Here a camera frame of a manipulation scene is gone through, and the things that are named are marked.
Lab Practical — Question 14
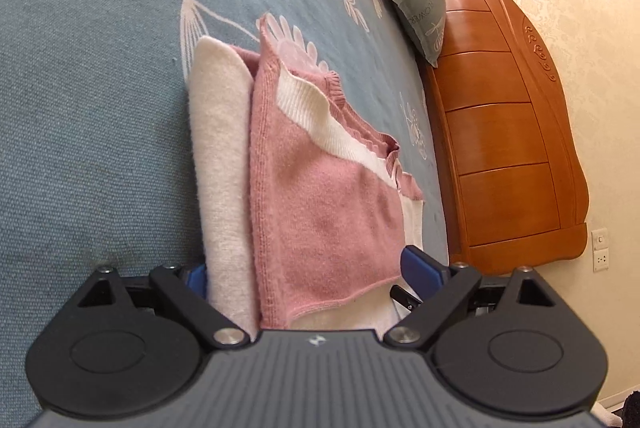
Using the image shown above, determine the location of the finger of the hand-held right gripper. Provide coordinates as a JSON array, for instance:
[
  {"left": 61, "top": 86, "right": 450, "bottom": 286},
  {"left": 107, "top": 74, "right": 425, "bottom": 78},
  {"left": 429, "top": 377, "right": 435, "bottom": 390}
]
[{"left": 390, "top": 285, "right": 421, "bottom": 310}]

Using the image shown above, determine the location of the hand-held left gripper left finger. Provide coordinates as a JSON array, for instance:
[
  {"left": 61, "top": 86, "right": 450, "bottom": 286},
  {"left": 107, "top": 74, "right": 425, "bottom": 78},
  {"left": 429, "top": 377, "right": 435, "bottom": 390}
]
[{"left": 76, "top": 263, "right": 252, "bottom": 351}]

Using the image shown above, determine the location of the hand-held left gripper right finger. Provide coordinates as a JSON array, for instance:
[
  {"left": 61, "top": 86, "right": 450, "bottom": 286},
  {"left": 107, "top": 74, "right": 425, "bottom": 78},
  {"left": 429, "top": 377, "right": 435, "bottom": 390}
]
[{"left": 382, "top": 245, "right": 557, "bottom": 350}]

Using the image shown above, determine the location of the pink and white knit sweater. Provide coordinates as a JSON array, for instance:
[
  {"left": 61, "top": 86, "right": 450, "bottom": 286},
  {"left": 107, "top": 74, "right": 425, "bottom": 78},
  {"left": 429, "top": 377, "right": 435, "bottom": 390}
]
[{"left": 187, "top": 15, "right": 426, "bottom": 332}]

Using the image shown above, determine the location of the wooden headboard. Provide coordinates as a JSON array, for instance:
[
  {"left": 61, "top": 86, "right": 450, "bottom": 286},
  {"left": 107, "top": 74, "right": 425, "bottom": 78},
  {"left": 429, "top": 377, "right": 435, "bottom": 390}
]
[{"left": 417, "top": 0, "right": 589, "bottom": 270}]

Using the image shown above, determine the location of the dark cloth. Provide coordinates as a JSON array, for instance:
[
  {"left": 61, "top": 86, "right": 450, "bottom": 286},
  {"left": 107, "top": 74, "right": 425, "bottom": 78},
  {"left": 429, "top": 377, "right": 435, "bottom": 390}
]
[{"left": 621, "top": 389, "right": 640, "bottom": 428}]

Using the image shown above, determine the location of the green printed pillow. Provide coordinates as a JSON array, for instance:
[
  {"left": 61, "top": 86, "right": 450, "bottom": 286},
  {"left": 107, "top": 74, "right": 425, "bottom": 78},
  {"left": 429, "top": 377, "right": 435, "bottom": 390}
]
[{"left": 388, "top": 0, "right": 447, "bottom": 68}]

